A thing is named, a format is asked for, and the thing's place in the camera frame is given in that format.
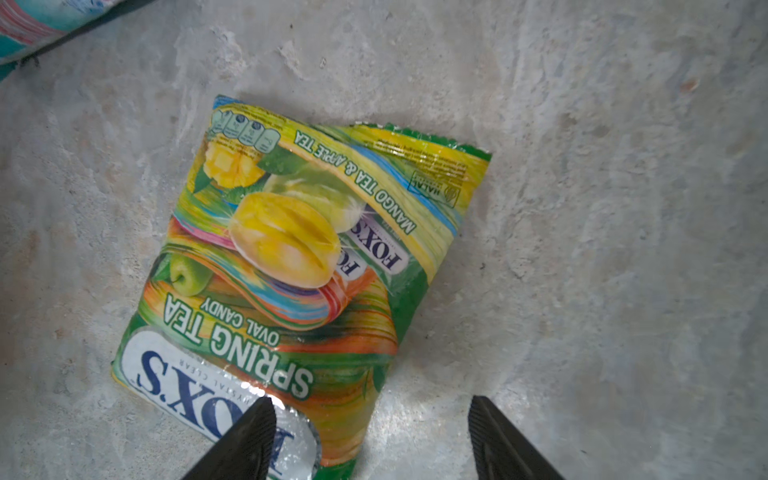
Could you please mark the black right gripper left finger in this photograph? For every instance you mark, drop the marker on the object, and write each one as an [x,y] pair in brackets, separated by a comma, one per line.
[245,451]

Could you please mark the teal Fox's candy bag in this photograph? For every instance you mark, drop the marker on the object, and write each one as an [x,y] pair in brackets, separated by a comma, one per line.
[29,26]

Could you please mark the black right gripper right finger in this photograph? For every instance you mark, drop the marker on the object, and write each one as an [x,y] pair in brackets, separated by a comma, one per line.
[500,450]

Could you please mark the green Fox's spring tea bag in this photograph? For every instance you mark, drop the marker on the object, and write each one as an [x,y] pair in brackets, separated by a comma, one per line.
[293,264]

